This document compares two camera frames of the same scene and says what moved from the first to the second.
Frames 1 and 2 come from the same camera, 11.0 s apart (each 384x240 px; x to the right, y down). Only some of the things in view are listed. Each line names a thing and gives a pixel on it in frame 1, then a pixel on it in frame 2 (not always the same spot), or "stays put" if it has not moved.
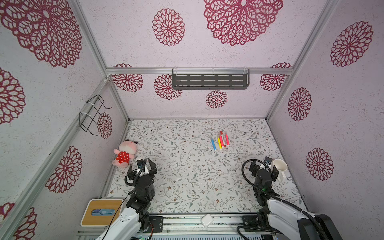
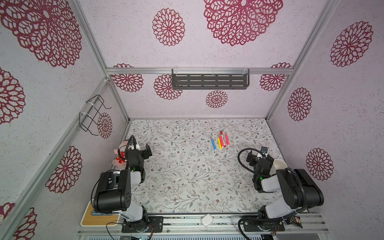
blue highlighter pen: (215, 148) stays put
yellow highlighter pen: (219, 143) stays put
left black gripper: (153, 170) → (146, 154)
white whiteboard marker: (221, 133) stays put
